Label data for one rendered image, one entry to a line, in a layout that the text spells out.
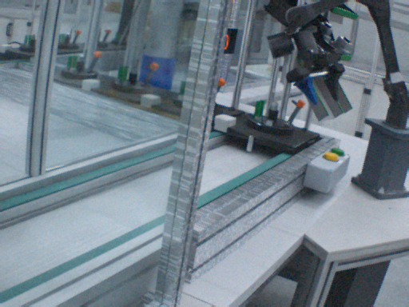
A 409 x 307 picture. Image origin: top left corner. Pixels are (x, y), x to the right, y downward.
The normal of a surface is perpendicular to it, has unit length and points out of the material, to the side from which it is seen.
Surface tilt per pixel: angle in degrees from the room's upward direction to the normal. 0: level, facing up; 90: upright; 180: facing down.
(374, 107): 90
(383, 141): 90
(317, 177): 90
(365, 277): 90
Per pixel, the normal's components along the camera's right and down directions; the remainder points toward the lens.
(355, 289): 0.42, 0.33
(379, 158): -0.89, -0.01
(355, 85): -0.33, 0.22
